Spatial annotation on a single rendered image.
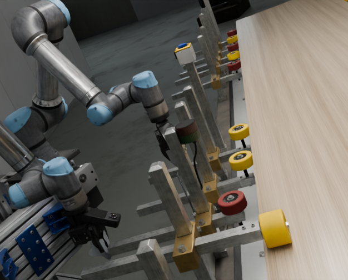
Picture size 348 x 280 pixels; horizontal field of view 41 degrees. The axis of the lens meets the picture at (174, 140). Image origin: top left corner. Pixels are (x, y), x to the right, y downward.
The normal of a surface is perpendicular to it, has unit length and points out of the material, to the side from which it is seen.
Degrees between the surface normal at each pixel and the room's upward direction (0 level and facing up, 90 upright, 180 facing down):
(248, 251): 0
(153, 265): 90
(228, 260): 0
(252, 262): 0
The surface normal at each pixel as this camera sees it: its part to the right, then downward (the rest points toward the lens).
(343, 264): -0.36, -0.87
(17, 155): 0.42, 0.08
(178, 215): -0.10, 0.41
